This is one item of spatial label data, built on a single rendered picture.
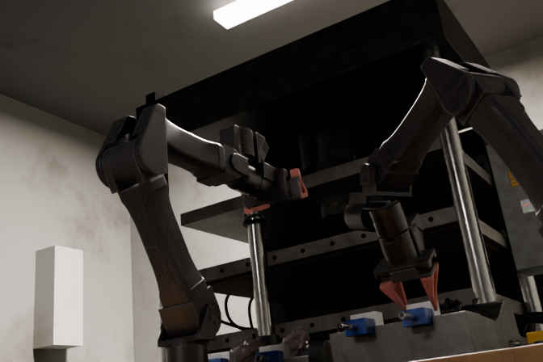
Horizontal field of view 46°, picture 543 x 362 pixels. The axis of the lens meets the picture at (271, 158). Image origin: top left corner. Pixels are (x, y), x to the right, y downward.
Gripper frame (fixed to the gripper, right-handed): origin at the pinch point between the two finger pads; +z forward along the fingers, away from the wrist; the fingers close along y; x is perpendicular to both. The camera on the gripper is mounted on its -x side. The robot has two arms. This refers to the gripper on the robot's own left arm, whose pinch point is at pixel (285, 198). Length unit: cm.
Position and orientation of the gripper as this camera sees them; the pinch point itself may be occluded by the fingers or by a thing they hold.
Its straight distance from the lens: 141.6
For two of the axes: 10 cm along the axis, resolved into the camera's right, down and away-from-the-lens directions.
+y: -8.5, 2.7, 4.5
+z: 5.1, 2.8, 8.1
